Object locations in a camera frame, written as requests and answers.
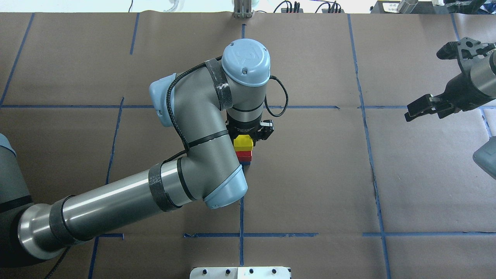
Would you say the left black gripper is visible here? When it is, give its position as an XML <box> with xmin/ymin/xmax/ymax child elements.
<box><xmin>227</xmin><ymin>116</ymin><xmax>274</xmax><ymax>142</ymax></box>

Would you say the black camera cable left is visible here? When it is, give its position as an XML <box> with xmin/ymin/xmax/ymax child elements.
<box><xmin>163</xmin><ymin>58</ymin><xmax>289</xmax><ymax>163</ymax></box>

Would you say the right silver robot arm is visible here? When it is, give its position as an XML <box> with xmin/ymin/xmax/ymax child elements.
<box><xmin>404</xmin><ymin>53</ymin><xmax>496</xmax><ymax>179</ymax></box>

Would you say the white mounting pole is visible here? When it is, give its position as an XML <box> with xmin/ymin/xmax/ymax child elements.
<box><xmin>189</xmin><ymin>266</ymin><xmax>292</xmax><ymax>279</ymax></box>

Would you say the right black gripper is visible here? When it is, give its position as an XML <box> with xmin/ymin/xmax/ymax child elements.
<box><xmin>404</xmin><ymin>74</ymin><xmax>493</xmax><ymax>122</ymax></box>

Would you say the black box on table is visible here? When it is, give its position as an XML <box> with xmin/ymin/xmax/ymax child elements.
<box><xmin>370</xmin><ymin>0</ymin><xmax>449</xmax><ymax>14</ymax></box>

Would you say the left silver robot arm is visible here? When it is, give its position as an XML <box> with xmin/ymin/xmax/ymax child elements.
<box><xmin>1</xmin><ymin>38</ymin><xmax>273</xmax><ymax>268</ymax></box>

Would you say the metal cylinder weight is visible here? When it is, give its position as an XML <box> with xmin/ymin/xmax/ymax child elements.
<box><xmin>396</xmin><ymin>0</ymin><xmax>419</xmax><ymax>14</ymax></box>

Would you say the yellow cube block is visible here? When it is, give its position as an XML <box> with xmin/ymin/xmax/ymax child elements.
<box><xmin>233</xmin><ymin>134</ymin><xmax>254</xmax><ymax>152</ymax></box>

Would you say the aluminium frame post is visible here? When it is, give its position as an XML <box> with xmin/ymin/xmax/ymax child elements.
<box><xmin>232</xmin><ymin>0</ymin><xmax>253</xmax><ymax>18</ymax></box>

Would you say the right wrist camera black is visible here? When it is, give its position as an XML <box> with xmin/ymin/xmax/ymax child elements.
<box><xmin>436</xmin><ymin>37</ymin><xmax>495</xmax><ymax>60</ymax></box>

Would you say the red cube block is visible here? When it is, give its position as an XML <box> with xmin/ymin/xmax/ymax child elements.
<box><xmin>236</xmin><ymin>151</ymin><xmax>253</xmax><ymax>162</ymax></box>

